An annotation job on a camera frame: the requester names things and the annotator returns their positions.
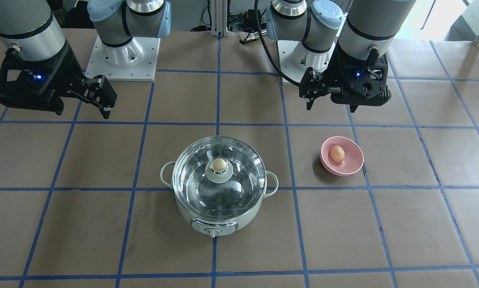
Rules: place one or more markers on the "aluminium frame post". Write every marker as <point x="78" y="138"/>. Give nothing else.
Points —
<point x="219" y="18"/>

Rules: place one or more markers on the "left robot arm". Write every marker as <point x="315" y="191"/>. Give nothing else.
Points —
<point x="320" y="24"/>

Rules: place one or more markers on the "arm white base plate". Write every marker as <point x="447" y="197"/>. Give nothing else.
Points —
<point x="136" y="61"/>
<point x="294" y="59"/>

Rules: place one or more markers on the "pink bowl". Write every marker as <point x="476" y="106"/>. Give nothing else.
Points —
<point x="354" y="158"/>

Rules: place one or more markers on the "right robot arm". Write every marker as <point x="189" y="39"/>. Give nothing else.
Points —
<point x="32" y="25"/>

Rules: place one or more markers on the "white electric cooking pot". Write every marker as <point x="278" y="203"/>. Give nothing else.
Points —
<point x="220" y="227"/>

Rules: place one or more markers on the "glass pot lid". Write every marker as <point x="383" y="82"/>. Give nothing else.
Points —
<point x="219" y="177"/>

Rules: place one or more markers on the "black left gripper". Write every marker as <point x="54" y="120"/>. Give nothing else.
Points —
<point x="335" y="68"/>

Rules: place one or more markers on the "brown egg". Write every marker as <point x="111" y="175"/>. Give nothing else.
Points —
<point x="337" y="153"/>

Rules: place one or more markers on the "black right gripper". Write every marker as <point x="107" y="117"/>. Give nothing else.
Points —
<point x="64" y="71"/>

